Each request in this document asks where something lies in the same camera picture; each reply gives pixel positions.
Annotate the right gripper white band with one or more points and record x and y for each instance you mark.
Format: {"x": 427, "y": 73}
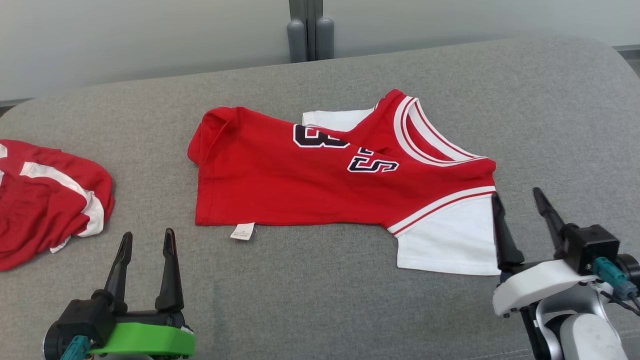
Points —
{"x": 540, "y": 285}

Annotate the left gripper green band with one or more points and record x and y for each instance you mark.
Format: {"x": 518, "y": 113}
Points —
{"x": 150, "y": 340}

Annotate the red shorts white stripe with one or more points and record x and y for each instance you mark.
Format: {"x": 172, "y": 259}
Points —
{"x": 45, "y": 210}

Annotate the red basketball jersey white sleeves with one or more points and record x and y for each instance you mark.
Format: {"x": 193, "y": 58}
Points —
{"x": 280, "y": 185}

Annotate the grey fabric sofa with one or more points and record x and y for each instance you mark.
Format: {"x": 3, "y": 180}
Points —
{"x": 320, "y": 290}

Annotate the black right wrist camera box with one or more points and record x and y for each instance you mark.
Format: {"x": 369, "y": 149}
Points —
{"x": 595, "y": 247}

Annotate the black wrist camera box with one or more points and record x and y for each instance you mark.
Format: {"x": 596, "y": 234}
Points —
{"x": 595, "y": 247}
{"x": 85, "y": 320}

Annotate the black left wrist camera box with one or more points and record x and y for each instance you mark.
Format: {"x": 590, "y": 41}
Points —
{"x": 85, "y": 320}

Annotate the grey wall baseboard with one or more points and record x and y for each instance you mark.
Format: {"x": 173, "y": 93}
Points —
{"x": 629, "y": 49}

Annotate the grey wall partition post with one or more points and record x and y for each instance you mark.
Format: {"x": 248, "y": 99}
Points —
{"x": 310, "y": 30}

